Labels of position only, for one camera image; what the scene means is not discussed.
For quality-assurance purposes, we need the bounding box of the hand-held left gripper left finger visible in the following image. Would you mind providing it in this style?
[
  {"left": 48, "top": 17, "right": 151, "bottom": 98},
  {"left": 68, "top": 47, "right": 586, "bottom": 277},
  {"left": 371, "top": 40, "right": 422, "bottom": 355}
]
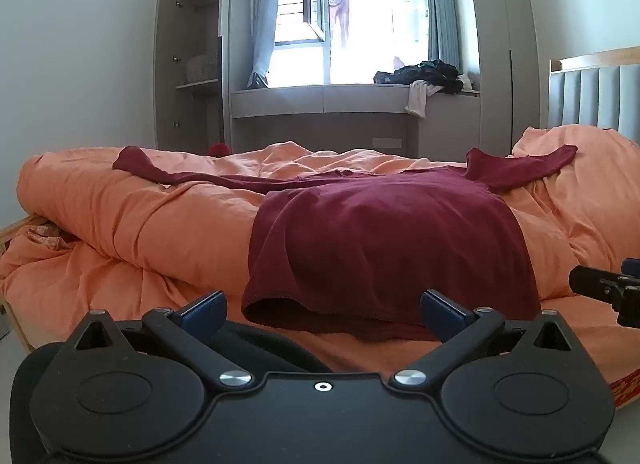
[{"left": 74, "top": 290, "right": 253, "bottom": 391}]

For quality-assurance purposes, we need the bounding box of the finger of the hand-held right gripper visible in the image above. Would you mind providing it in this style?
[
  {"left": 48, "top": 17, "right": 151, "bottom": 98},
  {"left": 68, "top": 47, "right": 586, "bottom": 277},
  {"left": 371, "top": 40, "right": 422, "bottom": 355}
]
[{"left": 569, "top": 258, "right": 640, "bottom": 329}]

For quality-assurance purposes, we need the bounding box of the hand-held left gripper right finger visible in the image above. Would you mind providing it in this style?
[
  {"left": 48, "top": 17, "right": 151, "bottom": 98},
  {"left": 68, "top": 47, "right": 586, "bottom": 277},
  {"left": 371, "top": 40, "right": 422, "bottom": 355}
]
[{"left": 390, "top": 289, "right": 571, "bottom": 391}]

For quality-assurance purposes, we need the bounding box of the maroon long-sleeve shirt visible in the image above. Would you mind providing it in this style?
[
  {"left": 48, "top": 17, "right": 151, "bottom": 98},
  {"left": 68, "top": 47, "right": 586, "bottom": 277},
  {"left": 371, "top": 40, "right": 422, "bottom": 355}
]
[{"left": 112, "top": 144, "right": 579, "bottom": 343}]

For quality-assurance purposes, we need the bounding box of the pile of dark clothes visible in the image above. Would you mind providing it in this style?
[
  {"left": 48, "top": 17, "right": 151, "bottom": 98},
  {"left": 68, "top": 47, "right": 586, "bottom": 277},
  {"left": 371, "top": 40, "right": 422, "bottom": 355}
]
[{"left": 373, "top": 59, "right": 466, "bottom": 94}]

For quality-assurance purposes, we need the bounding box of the dark cloth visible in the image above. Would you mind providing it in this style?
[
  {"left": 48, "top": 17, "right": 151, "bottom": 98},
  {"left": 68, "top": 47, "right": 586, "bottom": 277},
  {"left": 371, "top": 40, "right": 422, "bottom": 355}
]
[{"left": 10, "top": 320, "right": 333, "bottom": 450}]

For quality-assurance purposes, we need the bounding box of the orange pillow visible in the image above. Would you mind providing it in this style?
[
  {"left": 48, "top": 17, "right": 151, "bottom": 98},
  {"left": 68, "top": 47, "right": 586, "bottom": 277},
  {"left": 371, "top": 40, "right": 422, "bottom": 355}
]
[{"left": 511, "top": 125, "right": 640, "bottom": 225}]

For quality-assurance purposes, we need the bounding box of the orange duvet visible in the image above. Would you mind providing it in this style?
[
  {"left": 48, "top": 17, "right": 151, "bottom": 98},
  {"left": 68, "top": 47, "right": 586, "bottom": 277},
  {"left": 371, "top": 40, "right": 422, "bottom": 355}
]
[{"left": 0, "top": 140, "right": 640, "bottom": 395}]

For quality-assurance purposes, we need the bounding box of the red patterned bedsheet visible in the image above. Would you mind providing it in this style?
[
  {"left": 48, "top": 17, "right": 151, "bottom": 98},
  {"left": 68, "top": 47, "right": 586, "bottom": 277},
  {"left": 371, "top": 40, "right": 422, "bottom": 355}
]
[{"left": 607, "top": 369, "right": 640, "bottom": 410}]

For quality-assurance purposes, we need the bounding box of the grey padded headboard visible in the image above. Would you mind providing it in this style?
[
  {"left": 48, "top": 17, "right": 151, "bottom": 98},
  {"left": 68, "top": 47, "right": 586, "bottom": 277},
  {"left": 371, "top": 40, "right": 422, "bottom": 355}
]
[{"left": 547, "top": 47, "right": 640, "bottom": 132}]

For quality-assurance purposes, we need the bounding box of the white garment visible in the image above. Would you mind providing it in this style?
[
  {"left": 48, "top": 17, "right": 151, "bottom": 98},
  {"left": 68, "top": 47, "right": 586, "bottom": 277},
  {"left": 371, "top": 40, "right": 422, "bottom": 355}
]
[{"left": 404, "top": 80, "right": 443, "bottom": 119}]

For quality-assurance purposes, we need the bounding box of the grey window seat cabinet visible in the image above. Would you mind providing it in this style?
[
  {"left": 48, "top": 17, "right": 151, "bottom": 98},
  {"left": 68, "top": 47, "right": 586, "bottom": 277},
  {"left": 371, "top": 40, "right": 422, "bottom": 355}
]
[{"left": 230, "top": 82, "right": 483, "bottom": 160}]

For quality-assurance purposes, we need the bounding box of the white bag on shelf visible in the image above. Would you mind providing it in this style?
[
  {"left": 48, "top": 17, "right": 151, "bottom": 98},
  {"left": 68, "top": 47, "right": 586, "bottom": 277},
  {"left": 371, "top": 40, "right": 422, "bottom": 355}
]
[{"left": 186, "top": 52, "right": 220, "bottom": 84}]

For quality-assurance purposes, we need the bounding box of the open grey wardrobe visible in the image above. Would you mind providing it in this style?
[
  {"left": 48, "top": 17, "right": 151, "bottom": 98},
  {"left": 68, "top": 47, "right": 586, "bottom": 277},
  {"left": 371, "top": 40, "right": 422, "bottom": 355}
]
[{"left": 152, "top": 0, "right": 226, "bottom": 150}]

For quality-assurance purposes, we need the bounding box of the tall grey wardrobe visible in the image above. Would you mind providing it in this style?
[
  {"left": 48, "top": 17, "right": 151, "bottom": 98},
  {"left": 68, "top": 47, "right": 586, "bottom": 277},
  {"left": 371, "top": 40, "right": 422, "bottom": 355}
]
[{"left": 462, "top": 0, "right": 541, "bottom": 152}]

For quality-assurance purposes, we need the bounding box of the hanging pink garment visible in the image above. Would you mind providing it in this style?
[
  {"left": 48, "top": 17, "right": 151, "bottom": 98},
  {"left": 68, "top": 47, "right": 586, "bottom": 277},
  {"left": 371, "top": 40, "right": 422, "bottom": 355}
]
[{"left": 327, "top": 0, "right": 352, "bottom": 50}]

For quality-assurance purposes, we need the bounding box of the window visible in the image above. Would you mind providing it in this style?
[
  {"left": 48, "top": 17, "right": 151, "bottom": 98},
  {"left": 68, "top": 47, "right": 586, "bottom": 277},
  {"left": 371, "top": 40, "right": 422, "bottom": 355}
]
[{"left": 272, "top": 0, "right": 431, "bottom": 85}]

